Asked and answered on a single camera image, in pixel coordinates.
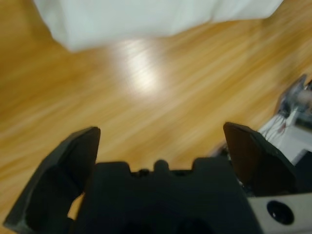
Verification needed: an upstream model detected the white t-shirt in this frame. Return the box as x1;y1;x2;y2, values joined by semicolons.
33;0;286;52

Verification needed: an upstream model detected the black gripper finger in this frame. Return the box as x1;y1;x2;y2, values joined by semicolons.
4;126;101;234
223;121;299;197

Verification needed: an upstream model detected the grey camera mount plate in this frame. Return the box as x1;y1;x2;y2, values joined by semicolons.
275;74;308;117

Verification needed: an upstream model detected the black rectangular case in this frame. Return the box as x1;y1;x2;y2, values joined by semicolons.
293;149;312;176

